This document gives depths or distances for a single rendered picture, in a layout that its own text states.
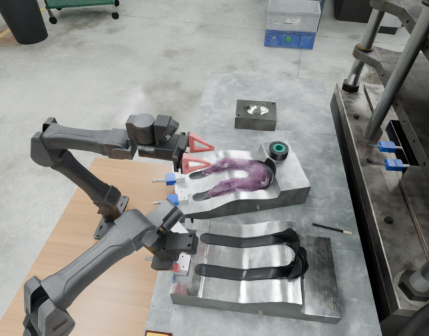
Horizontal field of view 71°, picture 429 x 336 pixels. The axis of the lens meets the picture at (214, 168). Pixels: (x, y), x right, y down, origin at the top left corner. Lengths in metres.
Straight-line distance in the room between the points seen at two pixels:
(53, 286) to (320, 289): 0.73
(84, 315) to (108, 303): 0.07
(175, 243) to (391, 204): 0.93
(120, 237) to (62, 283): 0.14
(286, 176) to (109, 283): 0.73
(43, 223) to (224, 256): 1.63
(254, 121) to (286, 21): 2.62
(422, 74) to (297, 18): 2.44
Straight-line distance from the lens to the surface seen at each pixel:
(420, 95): 1.59
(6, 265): 2.35
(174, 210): 0.77
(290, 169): 1.22
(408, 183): 1.42
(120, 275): 1.12
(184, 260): 0.93
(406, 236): 1.36
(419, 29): 1.41
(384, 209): 1.39
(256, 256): 1.00
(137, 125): 0.79
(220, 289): 0.97
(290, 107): 1.71
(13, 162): 2.95
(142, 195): 1.28
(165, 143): 0.82
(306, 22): 4.02
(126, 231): 0.71
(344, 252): 1.20
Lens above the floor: 1.79
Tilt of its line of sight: 48 degrees down
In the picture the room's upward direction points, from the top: straight up
